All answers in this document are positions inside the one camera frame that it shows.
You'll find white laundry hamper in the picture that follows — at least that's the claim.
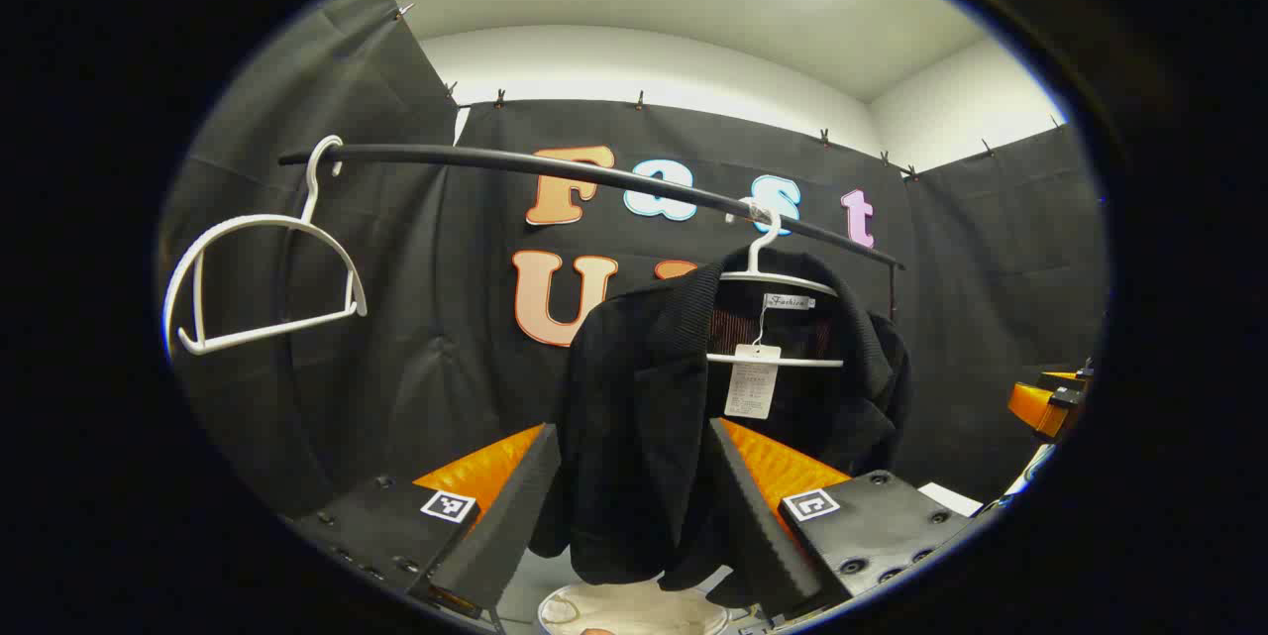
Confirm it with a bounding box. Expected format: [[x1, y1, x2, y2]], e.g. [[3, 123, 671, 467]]
[[535, 578, 734, 635]]

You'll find black clothes rack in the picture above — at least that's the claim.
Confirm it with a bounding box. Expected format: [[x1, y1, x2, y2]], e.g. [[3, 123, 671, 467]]
[[277, 143, 907, 324]]

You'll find black knit jacket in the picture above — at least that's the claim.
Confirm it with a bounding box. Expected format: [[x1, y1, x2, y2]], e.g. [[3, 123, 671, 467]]
[[530, 247, 914, 608]]

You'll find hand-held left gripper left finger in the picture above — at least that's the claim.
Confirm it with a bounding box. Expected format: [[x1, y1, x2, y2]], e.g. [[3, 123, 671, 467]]
[[287, 422, 563, 616]]

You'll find white paper garment tag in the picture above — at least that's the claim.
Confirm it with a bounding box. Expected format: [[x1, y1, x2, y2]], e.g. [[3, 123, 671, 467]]
[[723, 343, 784, 421]]

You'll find black backdrop cloth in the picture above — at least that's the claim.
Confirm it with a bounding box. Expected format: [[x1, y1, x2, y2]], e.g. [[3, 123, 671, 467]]
[[158, 0, 1109, 517]]

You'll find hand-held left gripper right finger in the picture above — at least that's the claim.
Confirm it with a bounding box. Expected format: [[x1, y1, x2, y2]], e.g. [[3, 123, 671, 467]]
[[705, 417, 982, 621]]

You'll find white hanger with hook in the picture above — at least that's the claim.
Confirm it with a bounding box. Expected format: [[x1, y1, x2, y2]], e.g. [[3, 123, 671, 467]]
[[161, 135, 369, 359], [705, 204, 845, 369]]

